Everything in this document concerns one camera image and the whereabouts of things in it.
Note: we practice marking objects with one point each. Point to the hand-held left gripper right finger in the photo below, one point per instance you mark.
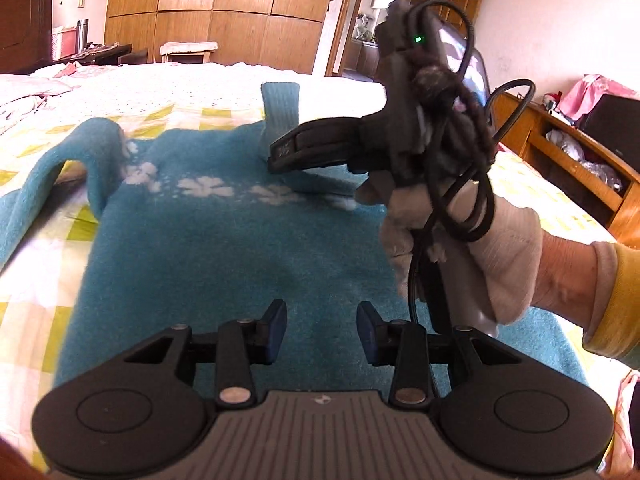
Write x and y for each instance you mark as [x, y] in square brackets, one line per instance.
[367, 332]

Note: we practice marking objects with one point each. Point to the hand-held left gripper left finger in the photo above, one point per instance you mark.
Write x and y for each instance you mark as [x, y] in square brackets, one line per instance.
[276, 331]

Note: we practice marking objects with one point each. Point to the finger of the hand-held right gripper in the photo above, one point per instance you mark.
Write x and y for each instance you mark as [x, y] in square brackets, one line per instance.
[310, 147]

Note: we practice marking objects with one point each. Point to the blue sweater with white flowers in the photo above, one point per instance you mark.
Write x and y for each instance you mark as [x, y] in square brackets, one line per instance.
[225, 240]

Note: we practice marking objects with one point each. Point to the person's right forearm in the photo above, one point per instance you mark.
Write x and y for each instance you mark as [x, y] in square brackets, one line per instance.
[590, 290]

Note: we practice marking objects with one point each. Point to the person's right hand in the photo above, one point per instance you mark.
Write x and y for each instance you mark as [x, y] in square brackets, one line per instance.
[505, 250]

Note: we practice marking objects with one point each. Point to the flat screen television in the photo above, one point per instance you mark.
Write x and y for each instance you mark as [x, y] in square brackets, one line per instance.
[472, 75]

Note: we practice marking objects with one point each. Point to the wooden television cabinet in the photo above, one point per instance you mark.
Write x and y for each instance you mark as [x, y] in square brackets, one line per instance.
[530, 125]

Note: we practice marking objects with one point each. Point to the white dotted bed cover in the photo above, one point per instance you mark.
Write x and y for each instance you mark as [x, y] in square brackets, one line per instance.
[175, 85]

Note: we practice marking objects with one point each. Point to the wooden stool with cushion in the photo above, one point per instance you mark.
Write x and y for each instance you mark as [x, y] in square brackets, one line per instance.
[189, 47]

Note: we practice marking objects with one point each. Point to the wooden wardrobe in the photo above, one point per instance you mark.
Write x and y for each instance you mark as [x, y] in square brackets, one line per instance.
[225, 10]

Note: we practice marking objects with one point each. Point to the pink cloth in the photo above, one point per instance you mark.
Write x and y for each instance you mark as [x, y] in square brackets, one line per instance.
[590, 92]

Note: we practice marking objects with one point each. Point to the dark low table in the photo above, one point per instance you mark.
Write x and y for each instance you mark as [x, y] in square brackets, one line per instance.
[100, 52]

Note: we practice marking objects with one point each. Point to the yellow checked bed sheet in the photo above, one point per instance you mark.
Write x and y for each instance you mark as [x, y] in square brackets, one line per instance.
[35, 290]

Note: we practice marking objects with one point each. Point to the silver thermos flask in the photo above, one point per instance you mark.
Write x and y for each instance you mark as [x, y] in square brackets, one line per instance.
[82, 35]

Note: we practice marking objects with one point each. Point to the pink basket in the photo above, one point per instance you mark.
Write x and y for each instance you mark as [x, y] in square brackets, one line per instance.
[64, 42]

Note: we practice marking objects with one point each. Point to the pink floral blanket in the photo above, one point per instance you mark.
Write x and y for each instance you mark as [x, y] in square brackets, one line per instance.
[25, 95]

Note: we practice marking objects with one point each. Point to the dark wooden headboard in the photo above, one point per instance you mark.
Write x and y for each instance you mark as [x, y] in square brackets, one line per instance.
[25, 15]

